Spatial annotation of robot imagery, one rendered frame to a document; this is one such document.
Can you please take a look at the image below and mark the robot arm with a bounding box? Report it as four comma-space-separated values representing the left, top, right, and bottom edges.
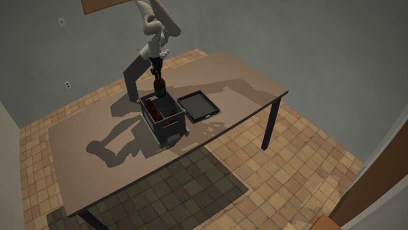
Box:
134, 0, 181, 61

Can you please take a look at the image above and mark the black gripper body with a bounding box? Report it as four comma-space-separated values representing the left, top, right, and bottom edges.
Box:
149, 57, 162, 69

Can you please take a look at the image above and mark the dark grey crate with dividers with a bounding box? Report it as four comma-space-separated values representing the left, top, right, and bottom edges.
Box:
140, 90, 187, 145

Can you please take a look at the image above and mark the brown glass bottle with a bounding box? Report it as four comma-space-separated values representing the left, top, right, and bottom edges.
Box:
168, 110, 178, 125
153, 73, 167, 98
157, 115, 168, 127
145, 99, 156, 114
150, 107, 161, 122

